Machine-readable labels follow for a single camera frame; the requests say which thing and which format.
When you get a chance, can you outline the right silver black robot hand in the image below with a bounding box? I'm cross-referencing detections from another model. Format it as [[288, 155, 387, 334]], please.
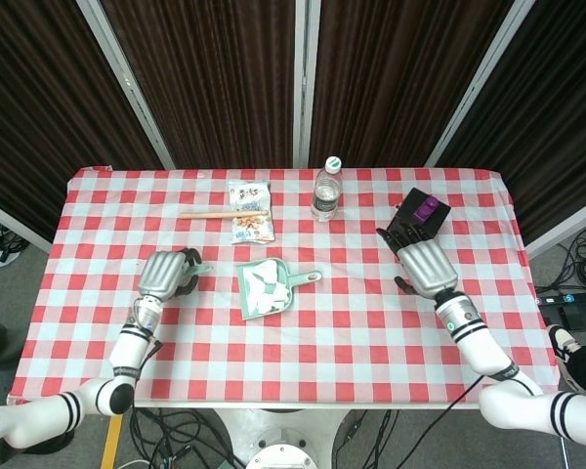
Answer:
[[374, 222, 459, 299]]

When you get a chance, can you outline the dark brown partition panel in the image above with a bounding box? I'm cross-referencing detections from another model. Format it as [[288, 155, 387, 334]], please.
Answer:
[[0, 0, 167, 253], [439, 0, 586, 258], [312, 0, 514, 170], [102, 0, 299, 170]]

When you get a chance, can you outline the black floor cable bundle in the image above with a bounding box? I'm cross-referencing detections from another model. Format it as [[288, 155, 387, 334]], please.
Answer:
[[556, 219, 586, 290], [126, 407, 248, 469]]

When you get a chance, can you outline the white aluminium partition post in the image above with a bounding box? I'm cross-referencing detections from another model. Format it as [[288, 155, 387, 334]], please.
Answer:
[[75, 0, 177, 170], [424, 0, 538, 167], [292, 0, 321, 168]]

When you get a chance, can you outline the red white checkered tablecloth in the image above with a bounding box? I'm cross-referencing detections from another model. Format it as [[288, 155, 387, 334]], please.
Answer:
[[7, 166, 565, 406]]

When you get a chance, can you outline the white paper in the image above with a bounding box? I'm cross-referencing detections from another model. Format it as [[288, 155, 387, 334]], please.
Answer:
[[251, 287, 294, 317], [256, 259, 285, 284]]

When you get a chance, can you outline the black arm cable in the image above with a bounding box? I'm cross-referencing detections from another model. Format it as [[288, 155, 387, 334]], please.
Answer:
[[437, 373, 492, 422]]

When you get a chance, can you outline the white snack bag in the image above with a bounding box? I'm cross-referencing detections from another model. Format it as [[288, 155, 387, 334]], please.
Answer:
[[227, 179, 277, 244]]

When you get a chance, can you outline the clear plastic water bottle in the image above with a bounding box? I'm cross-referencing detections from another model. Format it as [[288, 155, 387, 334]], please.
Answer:
[[310, 155, 344, 223]]

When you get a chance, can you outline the black box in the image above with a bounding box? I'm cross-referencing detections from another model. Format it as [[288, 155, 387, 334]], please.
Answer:
[[388, 187, 452, 245]]

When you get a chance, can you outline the green plastic dustpan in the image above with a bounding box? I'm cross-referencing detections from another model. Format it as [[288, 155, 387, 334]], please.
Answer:
[[235, 257, 323, 322]]

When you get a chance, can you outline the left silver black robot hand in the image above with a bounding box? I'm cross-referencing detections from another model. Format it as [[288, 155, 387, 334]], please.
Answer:
[[136, 247, 202, 300]]

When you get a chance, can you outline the white black sneaker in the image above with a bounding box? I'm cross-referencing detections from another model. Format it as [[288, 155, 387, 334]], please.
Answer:
[[546, 324, 583, 366]]

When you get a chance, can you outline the wooden stick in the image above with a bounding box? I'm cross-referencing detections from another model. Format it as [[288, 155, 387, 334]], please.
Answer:
[[178, 208, 270, 220]]

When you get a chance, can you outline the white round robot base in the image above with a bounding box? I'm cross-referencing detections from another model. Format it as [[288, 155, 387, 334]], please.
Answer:
[[209, 407, 356, 469]]

